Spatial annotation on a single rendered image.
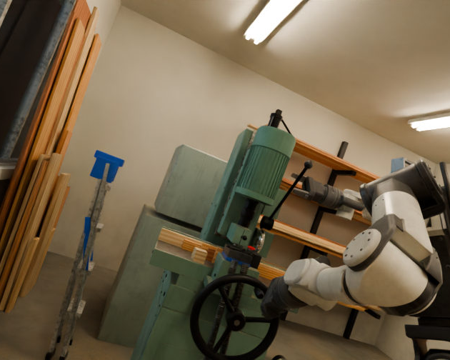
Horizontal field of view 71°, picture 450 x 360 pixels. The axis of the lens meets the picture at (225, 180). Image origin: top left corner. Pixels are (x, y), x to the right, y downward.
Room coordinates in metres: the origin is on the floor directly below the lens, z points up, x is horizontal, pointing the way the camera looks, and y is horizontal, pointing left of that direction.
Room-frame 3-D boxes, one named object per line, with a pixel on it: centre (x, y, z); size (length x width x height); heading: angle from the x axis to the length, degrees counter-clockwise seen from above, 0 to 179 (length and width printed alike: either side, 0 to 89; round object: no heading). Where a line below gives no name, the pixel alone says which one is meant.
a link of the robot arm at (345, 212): (1.32, -0.50, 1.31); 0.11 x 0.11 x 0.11; 8
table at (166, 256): (1.26, -0.14, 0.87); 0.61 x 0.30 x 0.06; 98
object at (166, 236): (1.39, -0.12, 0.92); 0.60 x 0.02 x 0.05; 98
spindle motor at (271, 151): (1.37, -0.14, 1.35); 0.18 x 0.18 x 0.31
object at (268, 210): (1.61, -0.26, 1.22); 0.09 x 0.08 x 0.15; 8
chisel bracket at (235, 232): (1.39, -0.14, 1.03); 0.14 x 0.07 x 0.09; 8
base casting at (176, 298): (1.49, -0.13, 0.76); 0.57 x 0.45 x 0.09; 8
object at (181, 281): (1.31, -0.15, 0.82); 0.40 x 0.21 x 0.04; 98
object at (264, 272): (1.38, -0.21, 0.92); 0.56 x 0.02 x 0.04; 98
